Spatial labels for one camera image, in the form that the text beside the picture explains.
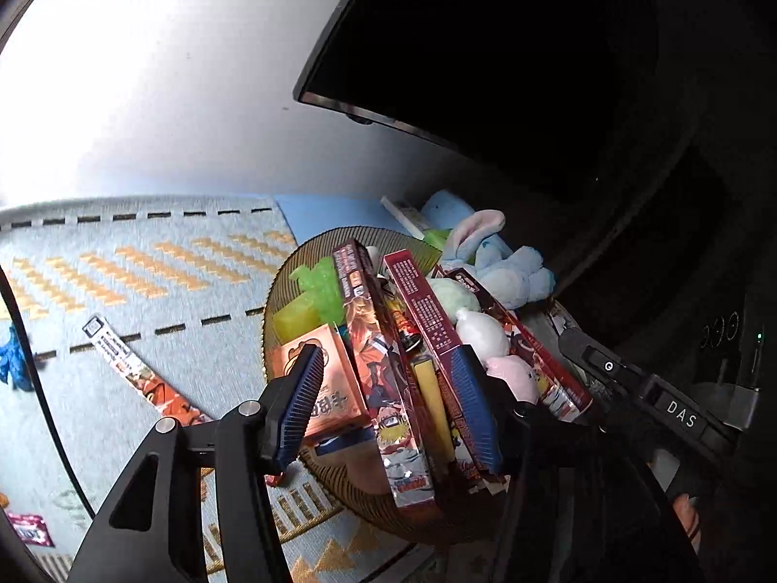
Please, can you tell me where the yellow lighter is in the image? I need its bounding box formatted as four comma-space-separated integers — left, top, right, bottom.
408, 352, 457, 458

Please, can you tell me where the black monitor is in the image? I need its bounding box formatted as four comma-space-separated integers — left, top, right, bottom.
294, 0, 777, 207

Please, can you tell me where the blue-grey woven mat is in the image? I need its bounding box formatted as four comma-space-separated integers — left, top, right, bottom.
0, 194, 426, 583

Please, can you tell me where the white long box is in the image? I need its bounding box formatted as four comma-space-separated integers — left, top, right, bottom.
380, 195, 439, 239

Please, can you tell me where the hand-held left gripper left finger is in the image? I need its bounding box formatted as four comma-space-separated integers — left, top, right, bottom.
68, 343, 325, 583

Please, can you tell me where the brown woven basket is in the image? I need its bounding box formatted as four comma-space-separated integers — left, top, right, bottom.
263, 226, 592, 546

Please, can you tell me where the pink squishy ball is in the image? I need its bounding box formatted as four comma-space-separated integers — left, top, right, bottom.
484, 354, 540, 406

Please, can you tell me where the black cable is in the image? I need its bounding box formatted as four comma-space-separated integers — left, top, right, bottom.
0, 267, 98, 502

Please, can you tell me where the long dark red card box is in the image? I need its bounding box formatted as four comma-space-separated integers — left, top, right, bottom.
81, 312, 213, 427

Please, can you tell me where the light blue plush bunny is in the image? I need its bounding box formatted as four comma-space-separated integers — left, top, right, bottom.
422, 190, 557, 312

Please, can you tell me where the green toy dinosaur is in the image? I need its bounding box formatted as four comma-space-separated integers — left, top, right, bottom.
290, 257, 345, 320

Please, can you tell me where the blue toy dinosaur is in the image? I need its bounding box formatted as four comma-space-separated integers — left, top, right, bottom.
0, 323, 33, 391

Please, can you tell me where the dark red text box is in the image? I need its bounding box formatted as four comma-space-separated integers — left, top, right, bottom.
382, 249, 506, 488

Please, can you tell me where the long orange card box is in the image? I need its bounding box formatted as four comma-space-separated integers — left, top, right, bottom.
331, 241, 439, 509

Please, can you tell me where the pink-orange card pack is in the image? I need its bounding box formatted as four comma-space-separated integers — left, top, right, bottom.
273, 322, 372, 439

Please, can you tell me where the magenta candy packet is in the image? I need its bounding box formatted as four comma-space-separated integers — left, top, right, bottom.
5, 511, 54, 549

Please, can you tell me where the red cartoon card box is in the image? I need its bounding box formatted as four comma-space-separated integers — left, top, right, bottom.
445, 266, 594, 421

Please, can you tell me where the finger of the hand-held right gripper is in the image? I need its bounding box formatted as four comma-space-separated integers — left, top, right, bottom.
557, 314, 644, 395

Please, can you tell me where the white squishy ball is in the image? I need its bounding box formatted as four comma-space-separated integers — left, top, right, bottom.
455, 308, 511, 360

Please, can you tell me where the blue and white pack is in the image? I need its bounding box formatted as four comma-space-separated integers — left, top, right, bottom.
314, 427, 378, 458

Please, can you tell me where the dark electronic device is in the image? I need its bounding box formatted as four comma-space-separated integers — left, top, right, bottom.
692, 291, 777, 390

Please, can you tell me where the blue sheet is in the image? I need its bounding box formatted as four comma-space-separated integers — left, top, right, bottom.
274, 193, 395, 247

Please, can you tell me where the yellow translucent block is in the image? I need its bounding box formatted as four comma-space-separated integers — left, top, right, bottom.
272, 299, 321, 345

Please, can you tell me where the pale green squishy ball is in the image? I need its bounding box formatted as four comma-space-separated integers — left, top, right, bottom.
428, 277, 482, 324

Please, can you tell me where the person's right hand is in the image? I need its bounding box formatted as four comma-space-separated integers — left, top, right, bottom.
671, 492, 704, 553

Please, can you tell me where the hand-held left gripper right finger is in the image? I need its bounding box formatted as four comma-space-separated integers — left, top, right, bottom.
449, 345, 699, 583

